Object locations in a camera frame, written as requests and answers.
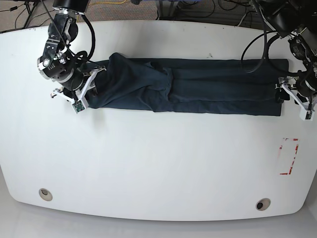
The table cable grommet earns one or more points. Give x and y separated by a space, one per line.
263 204
45 194

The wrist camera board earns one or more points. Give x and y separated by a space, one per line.
306 114
78 106

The left table cable grommet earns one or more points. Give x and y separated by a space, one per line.
45 194

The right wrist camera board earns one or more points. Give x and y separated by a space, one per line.
78 106

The dark blue t-shirt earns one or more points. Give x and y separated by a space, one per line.
185 86

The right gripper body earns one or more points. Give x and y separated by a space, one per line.
78 94

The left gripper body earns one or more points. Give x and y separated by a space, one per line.
307 103

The black tripod stand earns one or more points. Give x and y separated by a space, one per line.
30 6

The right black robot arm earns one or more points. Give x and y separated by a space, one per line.
75 72

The red tape rectangle marking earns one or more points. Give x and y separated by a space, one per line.
287 155

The right table cable grommet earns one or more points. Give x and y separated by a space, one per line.
263 204

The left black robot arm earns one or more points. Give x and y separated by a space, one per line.
295 20

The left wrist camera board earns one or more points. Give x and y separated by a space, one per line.
306 114

